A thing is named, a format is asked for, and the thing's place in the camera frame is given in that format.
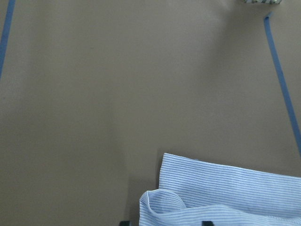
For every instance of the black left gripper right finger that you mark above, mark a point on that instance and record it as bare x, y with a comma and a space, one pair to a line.
206, 223

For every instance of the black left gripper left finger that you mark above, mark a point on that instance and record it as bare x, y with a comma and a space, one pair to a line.
124, 223

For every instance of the light blue striped shirt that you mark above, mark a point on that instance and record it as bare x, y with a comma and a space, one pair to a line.
191, 192

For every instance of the blue tape line lengthwise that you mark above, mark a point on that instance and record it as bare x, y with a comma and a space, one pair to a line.
282, 82

